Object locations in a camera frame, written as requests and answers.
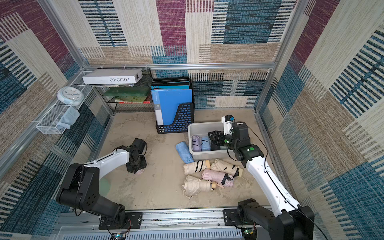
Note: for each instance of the grey plastic storage box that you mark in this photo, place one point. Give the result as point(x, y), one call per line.
point(201, 130)

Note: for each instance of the beige umbrella right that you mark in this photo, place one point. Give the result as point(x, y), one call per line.
point(230, 169)

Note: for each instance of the beige umbrella black stripes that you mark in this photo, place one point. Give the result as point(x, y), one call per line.
point(196, 167)

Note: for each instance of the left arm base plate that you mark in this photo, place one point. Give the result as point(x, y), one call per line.
point(129, 220)

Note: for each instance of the teal file folder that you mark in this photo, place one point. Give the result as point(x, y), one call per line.
point(170, 87)

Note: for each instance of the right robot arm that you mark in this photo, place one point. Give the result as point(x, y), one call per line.
point(287, 219)

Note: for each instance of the white folio box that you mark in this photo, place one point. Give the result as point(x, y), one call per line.
point(112, 76)

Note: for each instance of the black wire shelf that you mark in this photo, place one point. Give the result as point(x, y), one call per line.
point(145, 81)

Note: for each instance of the black mesh file holder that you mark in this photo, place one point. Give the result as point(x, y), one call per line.
point(185, 113)

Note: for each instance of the mint green pen cup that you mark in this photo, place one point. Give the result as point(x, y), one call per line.
point(104, 187)

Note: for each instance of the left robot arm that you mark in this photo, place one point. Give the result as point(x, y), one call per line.
point(81, 184)

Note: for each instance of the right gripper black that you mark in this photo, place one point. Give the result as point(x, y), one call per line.
point(217, 139)

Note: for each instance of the pale pink small umbrella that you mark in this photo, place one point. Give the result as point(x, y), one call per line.
point(139, 172)

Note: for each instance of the light blue cloth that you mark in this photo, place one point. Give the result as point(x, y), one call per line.
point(68, 119)

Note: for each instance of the white wire basket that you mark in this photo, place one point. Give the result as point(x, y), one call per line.
point(48, 123)

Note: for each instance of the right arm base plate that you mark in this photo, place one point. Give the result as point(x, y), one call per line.
point(237, 217)

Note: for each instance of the red book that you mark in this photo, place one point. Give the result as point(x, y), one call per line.
point(134, 100)

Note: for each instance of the beige umbrella front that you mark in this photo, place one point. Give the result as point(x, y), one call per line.
point(193, 186)

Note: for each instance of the white round clock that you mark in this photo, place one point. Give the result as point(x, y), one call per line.
point(70, 96)

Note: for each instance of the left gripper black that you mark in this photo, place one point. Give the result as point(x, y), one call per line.
point(131, 169)

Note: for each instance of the light blue umbrella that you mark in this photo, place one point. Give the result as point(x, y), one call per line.
point(205, 144)

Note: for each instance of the purple umbrella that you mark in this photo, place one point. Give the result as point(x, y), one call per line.
point(196, 143)

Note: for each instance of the blue clip file folder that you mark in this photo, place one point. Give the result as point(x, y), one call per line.
point(166, 103)

